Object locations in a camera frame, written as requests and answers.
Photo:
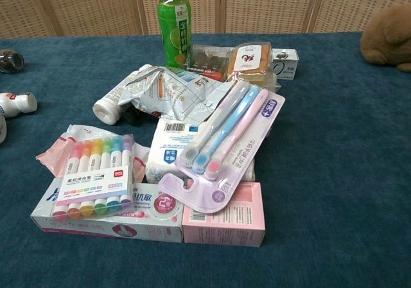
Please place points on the silver crumpled snack bag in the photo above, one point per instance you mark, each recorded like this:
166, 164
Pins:
167, 92

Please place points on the white pink toothpaste box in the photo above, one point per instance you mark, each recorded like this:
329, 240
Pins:
144, 217

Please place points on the black small object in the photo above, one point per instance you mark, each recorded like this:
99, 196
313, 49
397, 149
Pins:
133, 116

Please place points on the dark glass jar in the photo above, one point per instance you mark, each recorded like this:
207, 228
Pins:
11, 61

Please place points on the pink cardboard box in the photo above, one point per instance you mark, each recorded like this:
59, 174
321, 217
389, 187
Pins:
234, 220

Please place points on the woven folding screen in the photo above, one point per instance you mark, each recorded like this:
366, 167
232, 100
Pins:
96, 5

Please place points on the green lemon drink bottle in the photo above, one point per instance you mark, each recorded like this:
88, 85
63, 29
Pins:
175, 27

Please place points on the pink white plastic packet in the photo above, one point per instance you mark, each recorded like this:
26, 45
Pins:
57, 149

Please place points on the orange bread pack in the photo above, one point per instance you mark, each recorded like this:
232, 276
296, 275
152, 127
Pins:
250, 64

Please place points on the dark clear snack packet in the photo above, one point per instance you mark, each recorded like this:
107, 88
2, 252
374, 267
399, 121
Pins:
208, 61

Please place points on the white cylindrical tube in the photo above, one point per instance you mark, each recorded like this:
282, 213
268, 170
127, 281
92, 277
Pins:
107, 106

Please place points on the small white grey box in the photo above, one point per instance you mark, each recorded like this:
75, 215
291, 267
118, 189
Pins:
285, 64

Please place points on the small white yogurt bottle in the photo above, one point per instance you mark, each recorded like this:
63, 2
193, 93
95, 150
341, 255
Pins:
17, 103

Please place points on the pastel highlighter marker set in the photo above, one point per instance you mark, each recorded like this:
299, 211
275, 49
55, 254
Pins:
96, 175

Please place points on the white wet wipes pack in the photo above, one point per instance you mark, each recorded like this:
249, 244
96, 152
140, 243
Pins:
167, 153

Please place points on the toothbrush three-pack purple card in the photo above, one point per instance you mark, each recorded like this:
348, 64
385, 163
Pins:
221, 140

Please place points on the brown plush toy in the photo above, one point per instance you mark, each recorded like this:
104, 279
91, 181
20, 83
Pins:
387, 39

